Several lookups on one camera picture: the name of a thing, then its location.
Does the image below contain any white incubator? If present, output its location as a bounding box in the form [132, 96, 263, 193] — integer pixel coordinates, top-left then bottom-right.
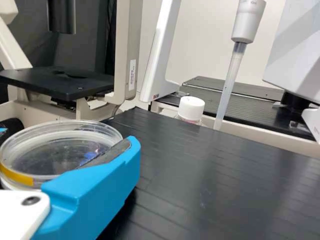
[261, 0, 320, 106]

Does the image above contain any white pipette stand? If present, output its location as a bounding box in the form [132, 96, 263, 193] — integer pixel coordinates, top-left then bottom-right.
[139, 0, 320, 145]

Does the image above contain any petri dish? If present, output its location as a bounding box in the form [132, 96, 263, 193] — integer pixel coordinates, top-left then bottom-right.
[0, 119, 124, 193]

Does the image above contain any black platform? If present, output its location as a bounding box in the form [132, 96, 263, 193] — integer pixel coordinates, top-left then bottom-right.
[98, 108, 320, 240]
[149, 76, 320, 145]

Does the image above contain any pipette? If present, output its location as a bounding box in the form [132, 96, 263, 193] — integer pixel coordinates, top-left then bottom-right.
[213, 0, 267, 131]

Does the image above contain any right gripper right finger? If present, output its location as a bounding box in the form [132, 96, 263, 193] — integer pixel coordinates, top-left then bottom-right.
[37, 136, 142, 240]

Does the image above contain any cream microscope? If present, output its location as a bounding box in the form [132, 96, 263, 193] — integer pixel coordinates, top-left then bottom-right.
[0, 0, 138, 136]

